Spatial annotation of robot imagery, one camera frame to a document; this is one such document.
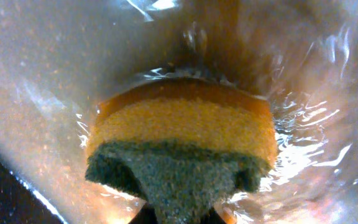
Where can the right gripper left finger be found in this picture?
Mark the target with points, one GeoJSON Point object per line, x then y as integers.
{"type": "Point", "coordinates": [146, 215]}

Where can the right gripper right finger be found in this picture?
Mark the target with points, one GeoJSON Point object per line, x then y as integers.
{"type": "Point", "coordinates": [212, 217]}

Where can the green yellow sponge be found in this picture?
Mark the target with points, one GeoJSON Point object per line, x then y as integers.
{"type": "Point", "coordinates": [181, 145]}

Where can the black rectangular water tray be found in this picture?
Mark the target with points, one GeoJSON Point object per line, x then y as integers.
{"type": "Point", "coordinates": [59, 60]}

